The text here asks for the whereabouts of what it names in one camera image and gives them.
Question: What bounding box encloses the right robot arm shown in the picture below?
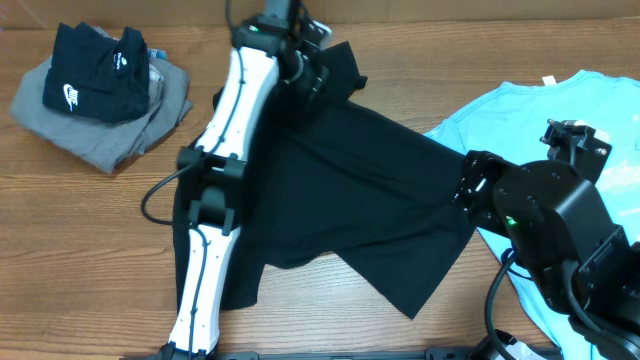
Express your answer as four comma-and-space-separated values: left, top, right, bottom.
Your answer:
453, 120, 639, 359

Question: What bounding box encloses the folded light blue garment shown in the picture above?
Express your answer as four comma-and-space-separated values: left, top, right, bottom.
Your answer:
147, 48, 167, 60

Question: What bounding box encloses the light blue t-shirt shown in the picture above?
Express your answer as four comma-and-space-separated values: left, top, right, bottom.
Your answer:
423, 69, 640, 360

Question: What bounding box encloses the folded grey garment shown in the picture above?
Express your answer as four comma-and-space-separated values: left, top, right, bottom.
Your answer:
10, 55, 192, 173

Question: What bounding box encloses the folded black Nike shirt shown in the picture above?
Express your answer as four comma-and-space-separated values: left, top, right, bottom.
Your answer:
42, 22, 150, 124

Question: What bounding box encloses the black t-shirt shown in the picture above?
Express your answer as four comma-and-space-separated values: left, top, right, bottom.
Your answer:
171, 40, 479, 320

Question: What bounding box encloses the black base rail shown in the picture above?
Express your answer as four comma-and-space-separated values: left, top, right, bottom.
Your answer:
214, 347, 484, 360

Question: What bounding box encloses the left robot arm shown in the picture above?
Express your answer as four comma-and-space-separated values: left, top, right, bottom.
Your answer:
158, 1, 332, 359

